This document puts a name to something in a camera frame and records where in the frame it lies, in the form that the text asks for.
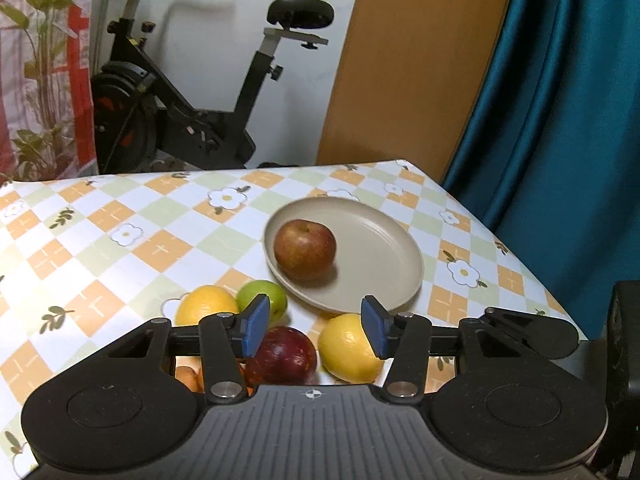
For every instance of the black exercise bike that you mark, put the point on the black exercise bike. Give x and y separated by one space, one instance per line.
210 125

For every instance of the teal curtain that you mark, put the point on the teal curtain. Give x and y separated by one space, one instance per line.
565 135

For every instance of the dark purple mangosteen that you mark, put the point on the dark purple mangosteen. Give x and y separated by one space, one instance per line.
287 357

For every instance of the printed plant backdrop cloth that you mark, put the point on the printed plant backdrop cloth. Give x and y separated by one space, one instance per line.
45 60

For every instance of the wooden board panel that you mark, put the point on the wooden board panel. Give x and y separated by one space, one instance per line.
410 70

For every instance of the yellow lemon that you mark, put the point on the yellow lemon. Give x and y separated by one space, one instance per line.
345 352
205 305

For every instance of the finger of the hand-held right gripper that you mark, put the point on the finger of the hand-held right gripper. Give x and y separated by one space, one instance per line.
550 335

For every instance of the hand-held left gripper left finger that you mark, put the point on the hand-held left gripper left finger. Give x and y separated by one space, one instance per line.
257 325

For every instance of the green lime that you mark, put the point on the green lime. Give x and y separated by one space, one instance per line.
276 302

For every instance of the reddish brown apple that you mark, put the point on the reddish brown apple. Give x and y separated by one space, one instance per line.
305 250

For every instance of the checkered floral tablecloth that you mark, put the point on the checkered floral tablecloth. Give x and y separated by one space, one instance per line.
150 240

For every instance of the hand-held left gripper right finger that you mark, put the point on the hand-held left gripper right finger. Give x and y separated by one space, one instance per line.
375 327

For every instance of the beige round plate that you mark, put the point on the beige round plate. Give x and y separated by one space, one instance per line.
380 250

